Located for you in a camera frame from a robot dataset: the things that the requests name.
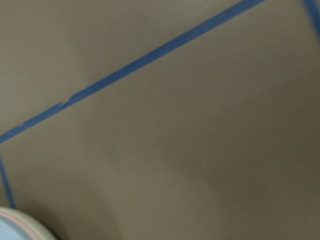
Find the blue plate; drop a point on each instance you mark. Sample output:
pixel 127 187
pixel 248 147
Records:
pixel 10 231

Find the cream plate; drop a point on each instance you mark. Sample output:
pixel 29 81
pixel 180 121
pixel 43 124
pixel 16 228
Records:
pixel 38 226

